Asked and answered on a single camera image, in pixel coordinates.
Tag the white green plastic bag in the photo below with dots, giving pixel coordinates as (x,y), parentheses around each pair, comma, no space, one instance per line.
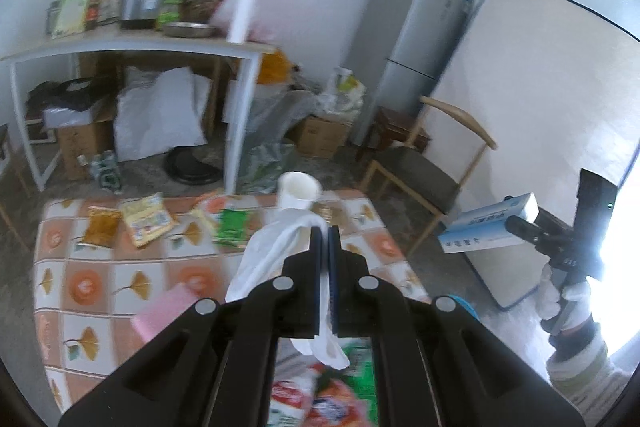
(345,87)

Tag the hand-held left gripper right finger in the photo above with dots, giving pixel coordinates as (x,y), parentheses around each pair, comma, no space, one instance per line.
(334,292)

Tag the paper towel roll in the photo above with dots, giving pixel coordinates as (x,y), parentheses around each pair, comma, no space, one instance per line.
(242,14)

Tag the black round pan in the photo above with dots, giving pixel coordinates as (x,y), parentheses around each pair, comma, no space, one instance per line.
(192,167)

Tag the green printed package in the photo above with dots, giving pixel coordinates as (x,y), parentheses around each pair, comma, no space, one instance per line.
(106,172)

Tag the grey metal cooking pot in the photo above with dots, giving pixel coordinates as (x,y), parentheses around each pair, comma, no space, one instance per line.
(150,4)

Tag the dark sauce jar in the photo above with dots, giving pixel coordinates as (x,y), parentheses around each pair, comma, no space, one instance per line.
(91,17)

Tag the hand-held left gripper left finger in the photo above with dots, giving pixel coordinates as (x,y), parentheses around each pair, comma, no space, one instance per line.
(316,287)

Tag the blue white carton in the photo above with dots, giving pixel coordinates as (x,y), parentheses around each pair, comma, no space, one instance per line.
(480,227)

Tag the black cloth bag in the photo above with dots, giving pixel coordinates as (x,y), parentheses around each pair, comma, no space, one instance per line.
(65,92)

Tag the green snack wrapper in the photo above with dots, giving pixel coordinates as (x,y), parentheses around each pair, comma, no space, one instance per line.
(362,367)

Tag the metal bowl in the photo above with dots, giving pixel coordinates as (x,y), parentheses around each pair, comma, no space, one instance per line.
(190,29)

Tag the cardboard box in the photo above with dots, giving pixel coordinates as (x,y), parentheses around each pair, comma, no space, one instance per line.
(82,142)
(320,137)

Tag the grey refrigerator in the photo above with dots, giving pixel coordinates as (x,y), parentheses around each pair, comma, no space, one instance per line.
(405,47)

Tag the white paper cup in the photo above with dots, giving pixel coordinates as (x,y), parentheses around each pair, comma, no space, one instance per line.
(297,192)

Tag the white frame side table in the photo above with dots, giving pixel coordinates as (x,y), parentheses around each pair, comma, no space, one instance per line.
(150,44)

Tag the wooden chair black seat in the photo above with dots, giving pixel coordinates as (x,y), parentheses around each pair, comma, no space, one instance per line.
(415,162)

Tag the yellow snack packet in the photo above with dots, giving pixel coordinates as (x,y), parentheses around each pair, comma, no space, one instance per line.
(147,219)

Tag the yellow plastic bag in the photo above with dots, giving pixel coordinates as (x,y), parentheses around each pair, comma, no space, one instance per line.
(274,67)

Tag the small green packet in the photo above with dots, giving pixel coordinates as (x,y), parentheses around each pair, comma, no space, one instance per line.
(231,227)

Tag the white sack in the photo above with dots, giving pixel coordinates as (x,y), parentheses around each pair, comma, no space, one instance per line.
(160,117)

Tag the pink sponge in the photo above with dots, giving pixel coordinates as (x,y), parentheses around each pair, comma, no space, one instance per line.
(165,312)

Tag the orange yellow packet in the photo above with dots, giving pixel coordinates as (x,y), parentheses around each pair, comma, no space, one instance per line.
(207,209)

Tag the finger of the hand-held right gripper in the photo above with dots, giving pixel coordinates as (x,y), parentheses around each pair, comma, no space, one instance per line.
(555,227)
(522,228)

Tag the white mattress blue trim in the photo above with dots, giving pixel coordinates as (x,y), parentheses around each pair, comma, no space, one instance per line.
(525,107)

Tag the green white packet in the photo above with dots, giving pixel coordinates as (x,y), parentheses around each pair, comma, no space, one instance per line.
(72,14)

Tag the floral checkered tablecloth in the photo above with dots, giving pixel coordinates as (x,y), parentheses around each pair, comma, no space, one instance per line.
(100,287)

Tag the brown snack packet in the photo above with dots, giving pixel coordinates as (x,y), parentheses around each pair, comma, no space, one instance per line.
(102,227)

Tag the dark wooden stool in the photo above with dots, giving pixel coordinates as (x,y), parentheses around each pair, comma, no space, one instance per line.
(395,127)

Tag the grey plastic bag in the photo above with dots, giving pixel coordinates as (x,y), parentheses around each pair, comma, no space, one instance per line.
(280,122)

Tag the person's right hand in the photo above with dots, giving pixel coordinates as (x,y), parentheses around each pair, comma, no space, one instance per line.
(575,307)

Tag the orange snack bag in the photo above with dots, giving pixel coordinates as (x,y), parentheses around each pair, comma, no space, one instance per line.
(335,402)

